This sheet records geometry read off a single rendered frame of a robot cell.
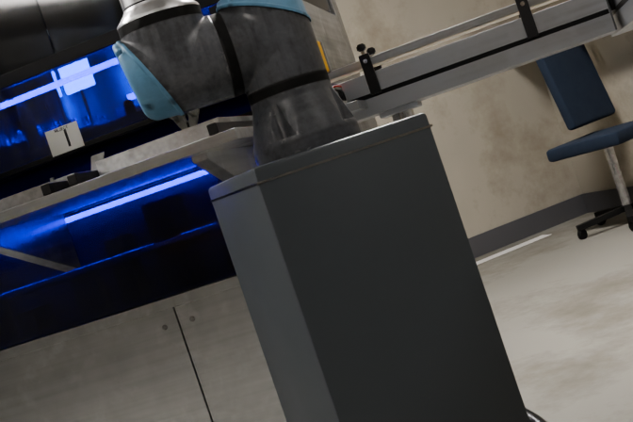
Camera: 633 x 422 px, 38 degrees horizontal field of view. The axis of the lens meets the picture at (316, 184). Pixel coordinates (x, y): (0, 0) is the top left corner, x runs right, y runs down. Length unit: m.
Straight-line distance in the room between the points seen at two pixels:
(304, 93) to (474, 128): 4.31
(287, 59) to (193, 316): 0.99
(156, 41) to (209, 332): 1.01
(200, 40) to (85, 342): 1.14
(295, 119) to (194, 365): 1.03
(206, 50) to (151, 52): 0.07
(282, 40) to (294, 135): 0.13
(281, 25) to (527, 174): 4.49
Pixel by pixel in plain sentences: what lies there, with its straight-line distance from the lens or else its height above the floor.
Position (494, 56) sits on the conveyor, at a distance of 2.00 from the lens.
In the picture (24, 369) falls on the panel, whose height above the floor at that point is 0.54.
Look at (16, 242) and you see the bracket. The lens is 1.98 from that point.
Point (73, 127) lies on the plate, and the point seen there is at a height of 1.04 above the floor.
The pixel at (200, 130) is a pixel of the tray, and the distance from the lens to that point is 1.68.
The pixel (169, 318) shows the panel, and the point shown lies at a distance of 2.10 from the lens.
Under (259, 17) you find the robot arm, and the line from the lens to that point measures 1.22.
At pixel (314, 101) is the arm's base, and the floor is 0.85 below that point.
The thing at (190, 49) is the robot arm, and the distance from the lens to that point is 1.20.
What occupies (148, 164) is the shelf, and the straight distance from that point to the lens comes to 1.63.
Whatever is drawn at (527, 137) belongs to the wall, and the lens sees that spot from 5.67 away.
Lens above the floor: 0.76
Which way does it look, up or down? 1 degrees down
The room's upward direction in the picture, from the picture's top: 19 degrees counter-clockwise
